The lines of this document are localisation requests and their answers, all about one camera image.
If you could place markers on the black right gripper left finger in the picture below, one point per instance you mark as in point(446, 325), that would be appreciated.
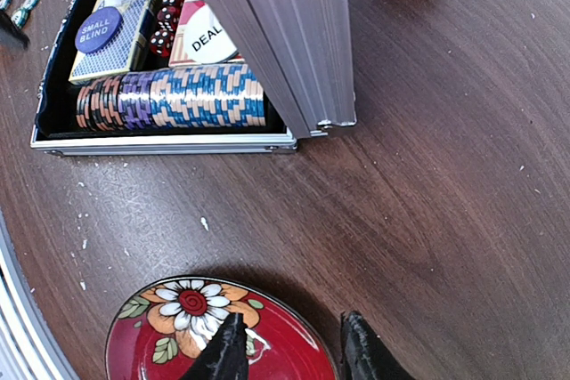
point(225, 355)

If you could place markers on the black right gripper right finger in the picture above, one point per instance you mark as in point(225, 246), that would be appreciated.
point(364, 355)

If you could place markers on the purple small blind button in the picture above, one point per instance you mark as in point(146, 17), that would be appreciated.
point(98, 29)

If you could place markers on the blue playing card box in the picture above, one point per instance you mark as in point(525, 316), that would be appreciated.
point(126, 50)

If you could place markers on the aluminium poker case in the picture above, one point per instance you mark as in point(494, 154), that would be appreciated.
point(299, 51)

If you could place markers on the red floral plate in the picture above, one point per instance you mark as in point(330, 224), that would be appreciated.
point(161, 330)

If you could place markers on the red playing card box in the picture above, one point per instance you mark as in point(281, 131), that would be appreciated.
point(178, 57)

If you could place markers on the white dealer button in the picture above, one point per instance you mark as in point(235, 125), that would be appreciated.
point(204, 39)

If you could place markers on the blue orange chip stack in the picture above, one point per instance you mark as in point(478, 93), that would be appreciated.
point(226, 95)

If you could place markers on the front aluminium rail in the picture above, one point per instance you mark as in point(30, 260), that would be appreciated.
point(28, 348)

